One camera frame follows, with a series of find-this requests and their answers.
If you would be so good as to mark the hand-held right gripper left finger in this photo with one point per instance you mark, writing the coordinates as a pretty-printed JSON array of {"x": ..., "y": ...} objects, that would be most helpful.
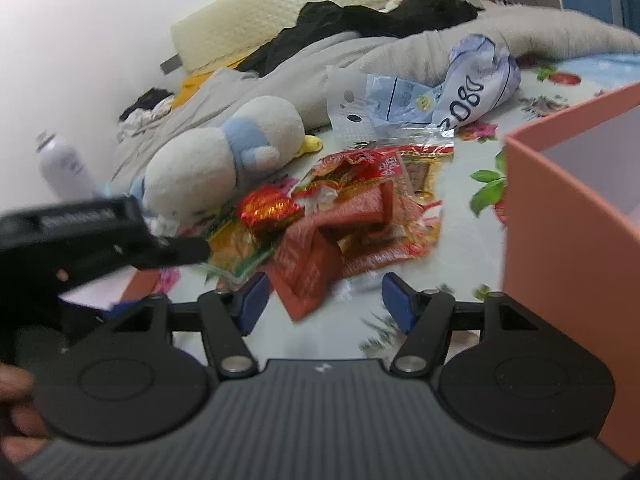
[{"x": 254, "y": 296}]

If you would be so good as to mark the white and blue plush toy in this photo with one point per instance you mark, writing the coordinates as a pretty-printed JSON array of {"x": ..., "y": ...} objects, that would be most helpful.
[{"x": 210, "y": 160}]

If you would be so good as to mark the pile of snack packets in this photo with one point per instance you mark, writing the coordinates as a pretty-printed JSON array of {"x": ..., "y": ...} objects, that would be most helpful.
[{"x": 350, "y": 220}]

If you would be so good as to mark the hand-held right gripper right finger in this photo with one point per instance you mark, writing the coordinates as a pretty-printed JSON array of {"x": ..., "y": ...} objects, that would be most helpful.
[{"x": 398, "y": 301}]

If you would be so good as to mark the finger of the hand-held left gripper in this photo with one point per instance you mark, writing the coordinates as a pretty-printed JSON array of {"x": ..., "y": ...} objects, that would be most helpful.
[{"x": 182, "y": 251}]

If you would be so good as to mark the black clothes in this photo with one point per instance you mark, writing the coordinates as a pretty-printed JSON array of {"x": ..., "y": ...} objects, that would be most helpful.
[{"x": 350, "y": 20}]

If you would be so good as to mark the deep pink cardboard box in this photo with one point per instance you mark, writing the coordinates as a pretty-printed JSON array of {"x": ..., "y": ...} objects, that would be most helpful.
[{"x": 565, "y": 220}]

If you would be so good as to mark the white spray bottle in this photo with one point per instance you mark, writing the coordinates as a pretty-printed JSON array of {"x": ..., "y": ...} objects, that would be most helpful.
[{"x": 62, "y": 165}]

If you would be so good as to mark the clear plastic bag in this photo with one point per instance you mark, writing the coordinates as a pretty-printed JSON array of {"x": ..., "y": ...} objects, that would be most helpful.
[{"x": 370, "y": 105}]

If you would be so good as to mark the light blue bedsheet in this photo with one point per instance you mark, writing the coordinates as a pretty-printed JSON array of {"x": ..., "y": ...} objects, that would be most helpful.
[{"x": 600, "y": 67}]

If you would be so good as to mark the grey blanket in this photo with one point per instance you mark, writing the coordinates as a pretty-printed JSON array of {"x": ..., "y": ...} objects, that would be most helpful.
[{"x": 380, "y": 55}]

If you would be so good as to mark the pile of folded clothes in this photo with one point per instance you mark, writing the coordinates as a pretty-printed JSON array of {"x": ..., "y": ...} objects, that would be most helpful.
[{"x": 145, "y": 107}]

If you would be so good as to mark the person's left hand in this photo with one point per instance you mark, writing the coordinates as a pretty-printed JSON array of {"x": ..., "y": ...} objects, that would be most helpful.
[{"x": 17, "y": 400}]

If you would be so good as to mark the cream quilted headboard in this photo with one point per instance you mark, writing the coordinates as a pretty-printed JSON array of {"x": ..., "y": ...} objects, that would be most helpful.
[{"x": 260, "y": 5}]

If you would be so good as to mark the shallow pink box lid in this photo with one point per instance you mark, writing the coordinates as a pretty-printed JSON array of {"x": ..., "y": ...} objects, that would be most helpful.
[{"x": 137, "y": 282}]

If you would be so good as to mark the grey wall plate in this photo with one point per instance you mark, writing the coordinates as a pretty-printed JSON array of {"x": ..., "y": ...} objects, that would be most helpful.
[{"x": 170, "y": 64}]

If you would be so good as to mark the floral tablecloth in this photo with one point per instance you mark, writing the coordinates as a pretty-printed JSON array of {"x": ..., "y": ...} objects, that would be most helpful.
[{"x": 465, "y": 200}]

